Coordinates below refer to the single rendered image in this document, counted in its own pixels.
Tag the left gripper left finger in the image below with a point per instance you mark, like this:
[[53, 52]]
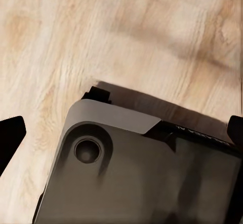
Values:
[[12, 132]]

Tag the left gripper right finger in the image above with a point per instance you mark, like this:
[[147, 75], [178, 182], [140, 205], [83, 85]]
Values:
[[235, 131]]

